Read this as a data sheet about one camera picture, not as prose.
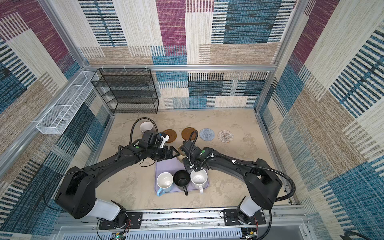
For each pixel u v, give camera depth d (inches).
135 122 29.9
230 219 28.7
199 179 33.4
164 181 32.9
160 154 29.5
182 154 32.5
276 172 15.9
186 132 42.4
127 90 42.9
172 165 35.3
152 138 27.2
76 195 16.8
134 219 28.8
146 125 39.3
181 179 33.4
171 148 30.0
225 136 41.2
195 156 25.1
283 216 29.9
